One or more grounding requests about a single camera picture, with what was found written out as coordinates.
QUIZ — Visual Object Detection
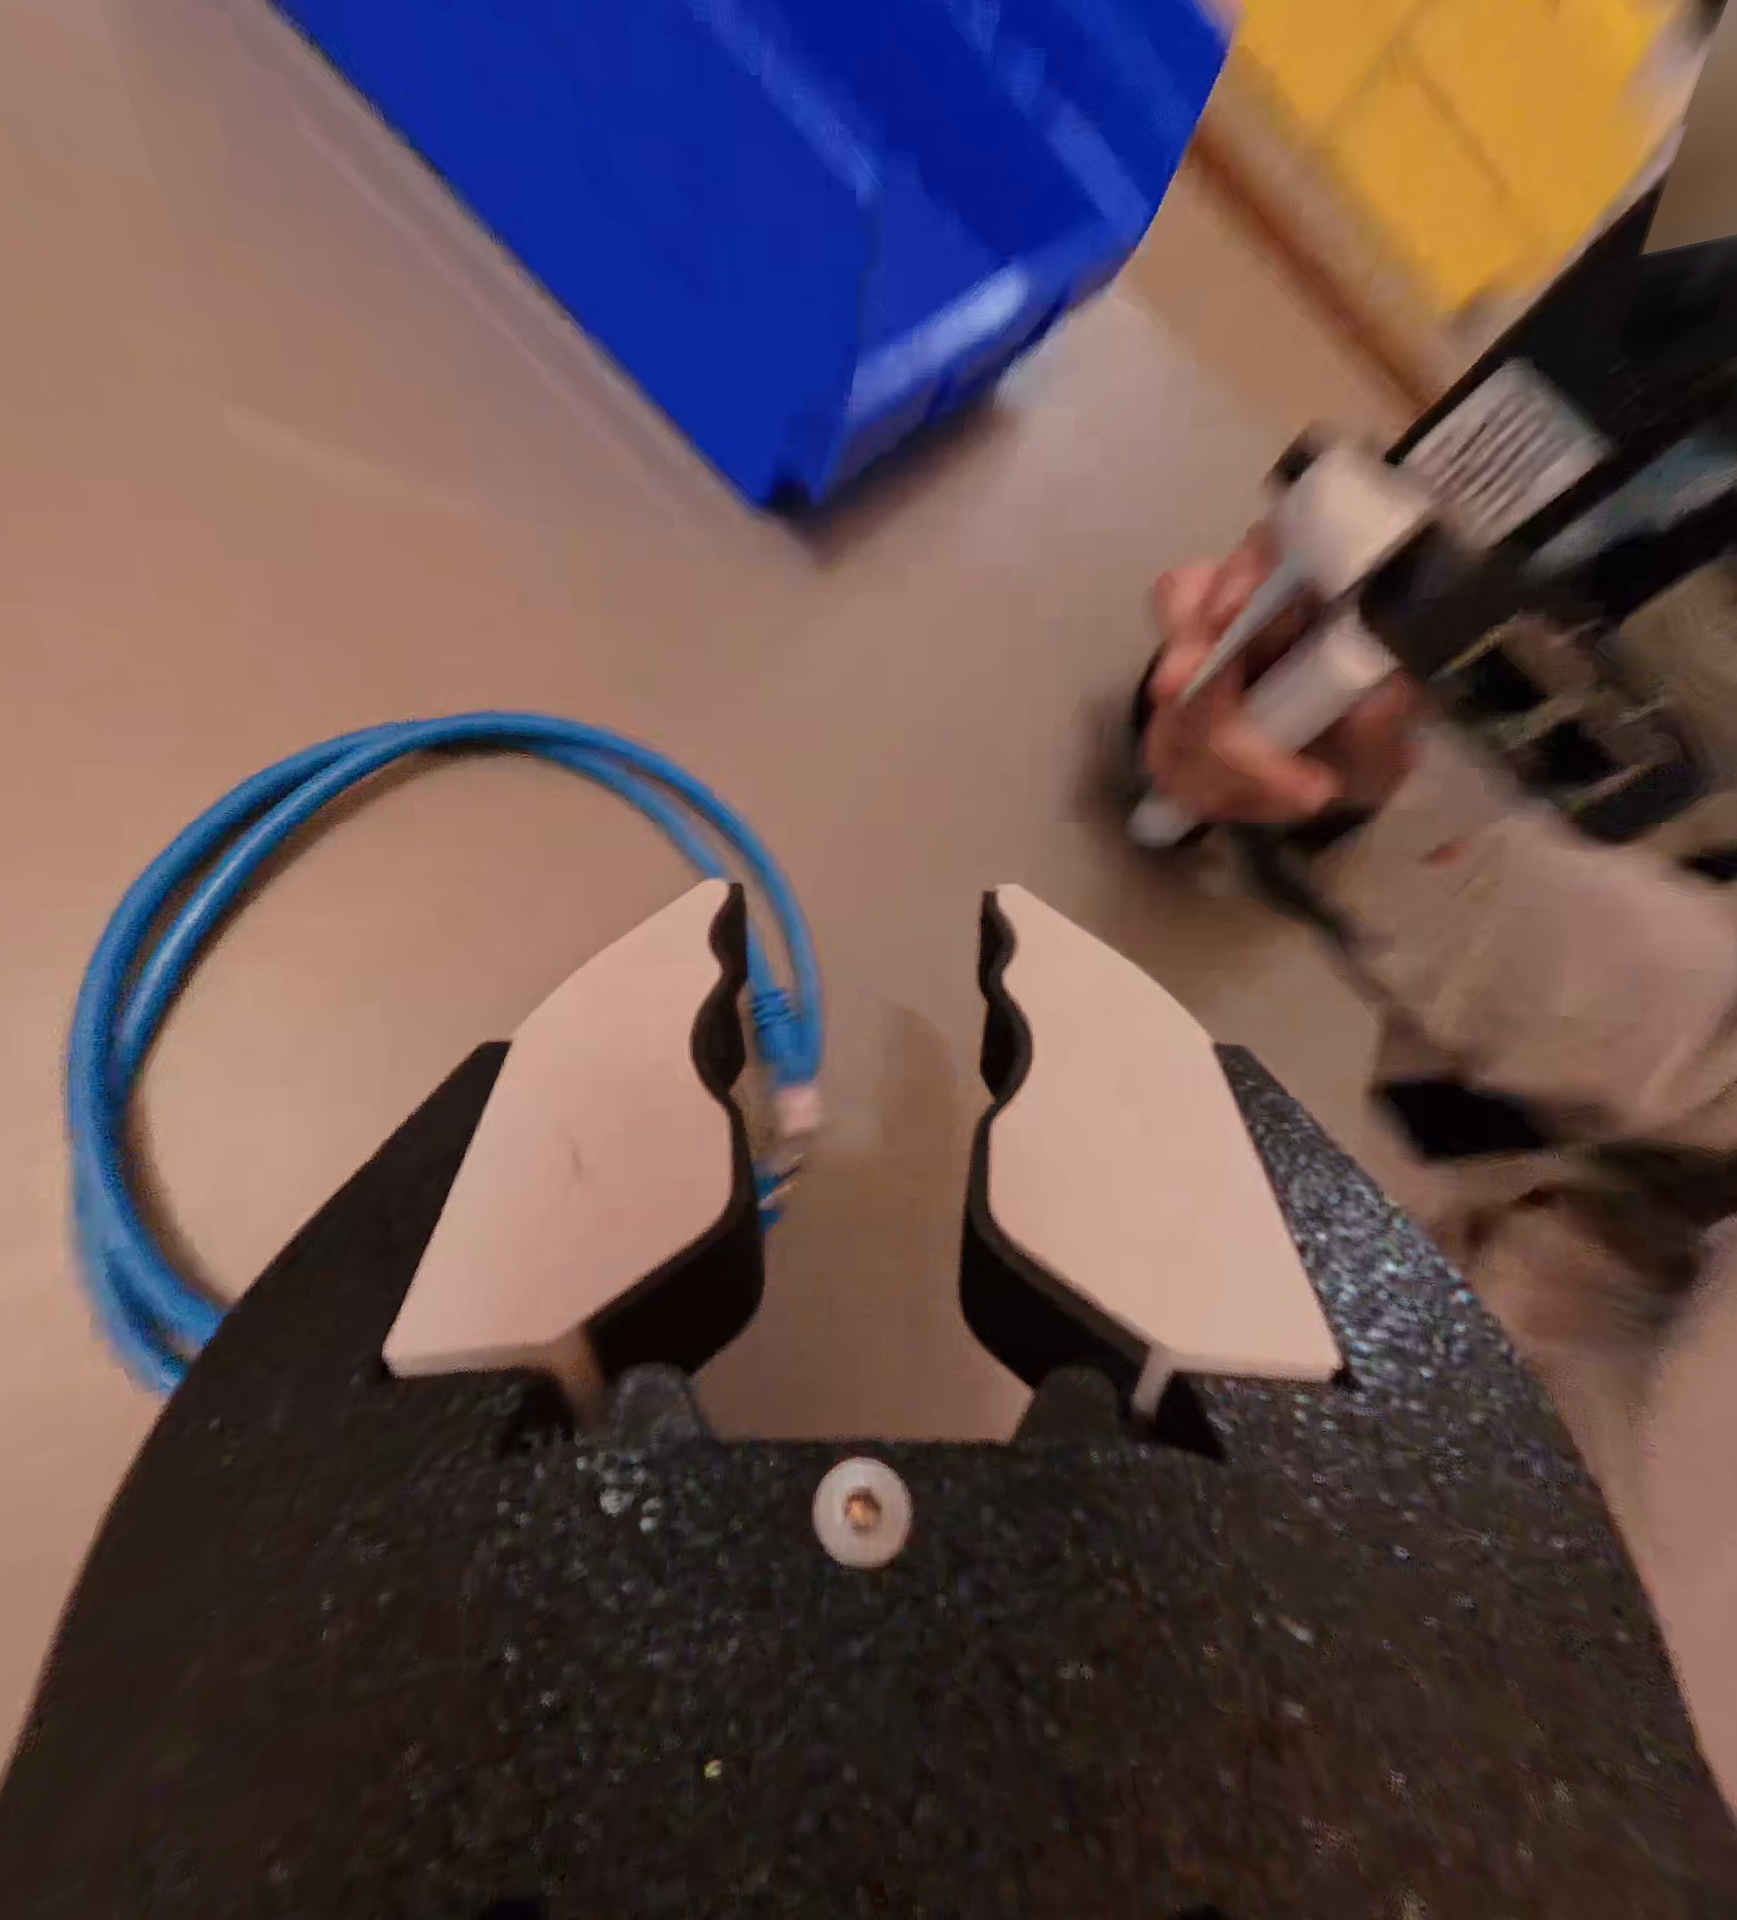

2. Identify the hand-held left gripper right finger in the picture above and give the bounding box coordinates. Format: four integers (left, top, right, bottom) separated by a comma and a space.
959, 881, 1344, 1454

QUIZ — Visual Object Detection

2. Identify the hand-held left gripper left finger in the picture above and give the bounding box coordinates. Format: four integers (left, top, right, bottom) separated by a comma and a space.
382, 875, 769, 1424

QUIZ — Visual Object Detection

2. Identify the blue network cable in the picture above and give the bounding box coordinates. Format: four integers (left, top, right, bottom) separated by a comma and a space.
64, 711, 828, 1398

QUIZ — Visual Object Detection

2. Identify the person's right forearm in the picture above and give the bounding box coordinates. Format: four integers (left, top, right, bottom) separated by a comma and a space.
1319, 719, 1737, 1158

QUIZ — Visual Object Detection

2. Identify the grey desk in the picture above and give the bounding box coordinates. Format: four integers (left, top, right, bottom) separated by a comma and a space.
0, 0, 1440, 1920

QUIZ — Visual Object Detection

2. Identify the person's right hand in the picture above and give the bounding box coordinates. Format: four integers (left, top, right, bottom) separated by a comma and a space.
1150, 536, 1415, 827

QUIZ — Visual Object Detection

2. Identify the yellow plastic bin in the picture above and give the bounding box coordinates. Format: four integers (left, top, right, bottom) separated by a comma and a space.
1204, 0, 1733, 323

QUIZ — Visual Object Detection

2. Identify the blue plastic bin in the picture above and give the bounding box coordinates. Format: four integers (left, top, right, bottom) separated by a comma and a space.
268, 0, 1233, 515

